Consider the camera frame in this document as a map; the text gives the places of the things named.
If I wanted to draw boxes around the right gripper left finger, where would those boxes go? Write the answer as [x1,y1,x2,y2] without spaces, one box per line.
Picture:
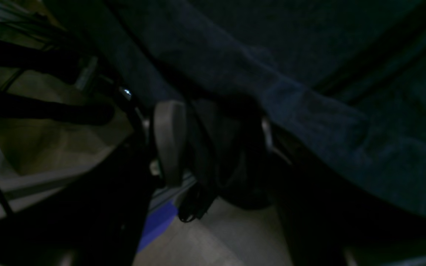
[0,100,187,266]

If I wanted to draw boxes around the black t-shirt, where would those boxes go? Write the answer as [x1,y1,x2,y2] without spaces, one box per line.
[44,0,426,219]

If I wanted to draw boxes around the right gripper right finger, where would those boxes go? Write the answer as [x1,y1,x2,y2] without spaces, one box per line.
[261,116,426,266]

